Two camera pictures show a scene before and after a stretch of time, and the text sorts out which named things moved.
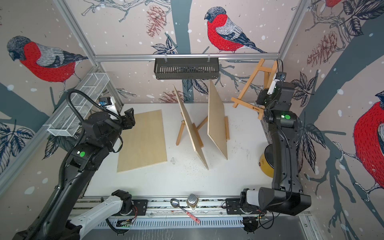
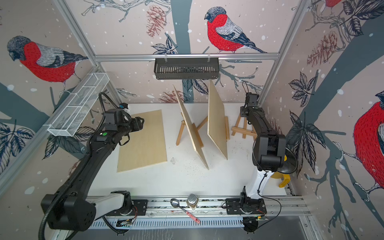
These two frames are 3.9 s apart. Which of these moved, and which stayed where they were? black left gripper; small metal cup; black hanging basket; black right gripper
Moved: black left gripper; black right gripper
Stayed: small metal cup; black hanging basket
